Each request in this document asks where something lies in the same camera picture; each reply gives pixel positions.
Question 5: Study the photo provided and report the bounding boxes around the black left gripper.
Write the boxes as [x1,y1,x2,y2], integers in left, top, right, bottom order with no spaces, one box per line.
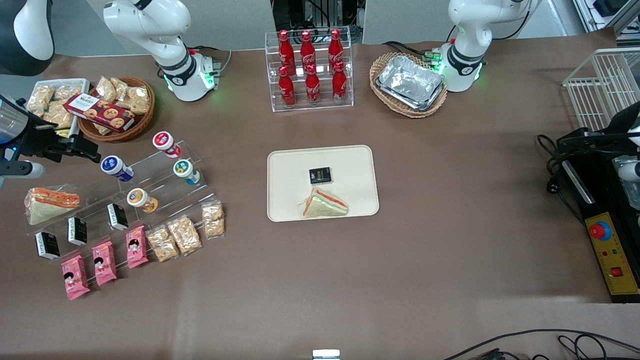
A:
[558,102,640,156]

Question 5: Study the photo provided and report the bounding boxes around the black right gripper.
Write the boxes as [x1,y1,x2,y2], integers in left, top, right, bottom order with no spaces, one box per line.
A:
[15,119,101,164]

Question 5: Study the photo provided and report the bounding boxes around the green cap gum bottle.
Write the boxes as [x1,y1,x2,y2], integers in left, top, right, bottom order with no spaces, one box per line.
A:
[173,159,201,185]

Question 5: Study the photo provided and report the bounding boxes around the blue cap gum bottle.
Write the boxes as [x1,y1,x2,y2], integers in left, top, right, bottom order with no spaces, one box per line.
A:
[100,155,135,182]

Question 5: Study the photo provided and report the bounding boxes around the white rectangular snack tray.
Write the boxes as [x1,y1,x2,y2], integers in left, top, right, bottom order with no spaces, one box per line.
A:
[26,79,91,139]

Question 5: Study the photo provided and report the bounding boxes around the orange cap gum bottle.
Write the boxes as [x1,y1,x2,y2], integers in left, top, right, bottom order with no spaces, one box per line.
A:
[126,188,159,214]

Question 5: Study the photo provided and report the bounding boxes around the red cap gum bottle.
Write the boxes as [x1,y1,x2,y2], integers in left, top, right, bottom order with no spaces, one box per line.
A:
[152,131,182,159]

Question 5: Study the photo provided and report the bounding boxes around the beige plastic tray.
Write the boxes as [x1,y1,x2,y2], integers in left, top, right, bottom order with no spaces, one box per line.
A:
[267,145,380,222]

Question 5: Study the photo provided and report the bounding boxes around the clear bag rice crisps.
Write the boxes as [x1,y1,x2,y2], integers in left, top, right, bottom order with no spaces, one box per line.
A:
[146,226,180,263]
[110,77,130,101]
[96,76,118,103]
[27,85,55,113]
[120,86,151,115]
[201,201,226,240]
[166,215,203,257]
[44,102,75,130]
[54,85,83,101]

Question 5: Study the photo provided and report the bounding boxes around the red cookie box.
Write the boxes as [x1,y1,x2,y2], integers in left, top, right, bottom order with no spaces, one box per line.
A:
[63,93,136,133]

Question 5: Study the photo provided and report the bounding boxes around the wrapped triangle sandwich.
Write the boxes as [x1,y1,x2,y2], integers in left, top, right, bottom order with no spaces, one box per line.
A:
[301,187,349,218]
[24,186,81,226]

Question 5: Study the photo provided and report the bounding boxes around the brown wicker basket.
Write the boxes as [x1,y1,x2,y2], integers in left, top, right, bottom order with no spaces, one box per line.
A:
[77,76,156,144]

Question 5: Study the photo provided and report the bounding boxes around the black white small carton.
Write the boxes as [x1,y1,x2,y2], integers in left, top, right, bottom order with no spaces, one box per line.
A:
[107,203,129,231]
[35,231,61,261]
[67,216,88,246]

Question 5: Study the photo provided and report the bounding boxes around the clear acrylic stepped display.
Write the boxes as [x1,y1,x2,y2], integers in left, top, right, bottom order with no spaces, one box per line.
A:
[25,140,217,251]

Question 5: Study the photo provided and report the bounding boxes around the red emergency stop button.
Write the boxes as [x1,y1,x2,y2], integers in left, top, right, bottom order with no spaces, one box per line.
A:
[589,220,612,241]

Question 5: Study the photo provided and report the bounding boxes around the pink snack packet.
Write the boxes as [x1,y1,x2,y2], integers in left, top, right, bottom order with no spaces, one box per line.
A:
[92,241,118,287]
[61,255,91,301]
[126,226,149,269]

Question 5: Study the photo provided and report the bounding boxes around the black control box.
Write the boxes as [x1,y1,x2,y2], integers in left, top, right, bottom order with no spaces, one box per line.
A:
[557,150,640,304]

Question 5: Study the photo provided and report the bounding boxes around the stacked aluminium foil trays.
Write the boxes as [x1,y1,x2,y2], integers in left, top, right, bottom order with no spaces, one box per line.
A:
[376,55,446,112]

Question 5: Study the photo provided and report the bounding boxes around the red cola bottle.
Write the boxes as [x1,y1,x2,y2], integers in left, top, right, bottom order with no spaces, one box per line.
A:
[300,30,317,68]
[328,28,344,66]
[332,61,348,104]
[278,30,296,71]
[278,66,297,108]
[305,64,322,106]

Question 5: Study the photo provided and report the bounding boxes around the light wicker basket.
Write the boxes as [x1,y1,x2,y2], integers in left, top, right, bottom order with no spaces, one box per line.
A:
[369,52,448,119]

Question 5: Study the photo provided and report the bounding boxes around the clear acrylic bottle rack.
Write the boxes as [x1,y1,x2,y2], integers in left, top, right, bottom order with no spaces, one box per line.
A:
[264,26,354,113]

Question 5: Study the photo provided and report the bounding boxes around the dark equipment rack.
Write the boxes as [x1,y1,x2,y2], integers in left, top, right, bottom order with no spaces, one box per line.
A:
[271,0,364,43]

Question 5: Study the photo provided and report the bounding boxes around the black cable bundle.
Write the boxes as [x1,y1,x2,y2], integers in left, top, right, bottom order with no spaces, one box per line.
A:
[537,133,569,196]

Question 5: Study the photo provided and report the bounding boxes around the white wire basket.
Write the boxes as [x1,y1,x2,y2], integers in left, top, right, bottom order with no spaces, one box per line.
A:
[562,47,640,132]

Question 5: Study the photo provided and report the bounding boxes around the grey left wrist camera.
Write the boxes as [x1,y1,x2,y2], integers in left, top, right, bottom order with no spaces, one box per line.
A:
[617,161,640,182]

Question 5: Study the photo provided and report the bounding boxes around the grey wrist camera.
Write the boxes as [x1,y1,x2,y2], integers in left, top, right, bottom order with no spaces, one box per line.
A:
[617,161,640,182]
[0,160,46,180]

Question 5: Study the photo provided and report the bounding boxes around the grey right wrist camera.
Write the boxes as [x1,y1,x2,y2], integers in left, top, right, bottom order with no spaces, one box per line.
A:
[0,160,46,180]

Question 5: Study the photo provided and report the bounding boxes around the long black cable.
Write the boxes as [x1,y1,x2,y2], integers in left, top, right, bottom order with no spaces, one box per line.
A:
[442,328,640,360]

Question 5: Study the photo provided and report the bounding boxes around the looped black cable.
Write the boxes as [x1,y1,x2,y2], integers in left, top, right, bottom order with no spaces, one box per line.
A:
[557,334,609,360]

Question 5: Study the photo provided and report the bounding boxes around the black base cable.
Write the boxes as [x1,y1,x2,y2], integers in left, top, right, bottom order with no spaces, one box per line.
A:
[384,41,443,64]

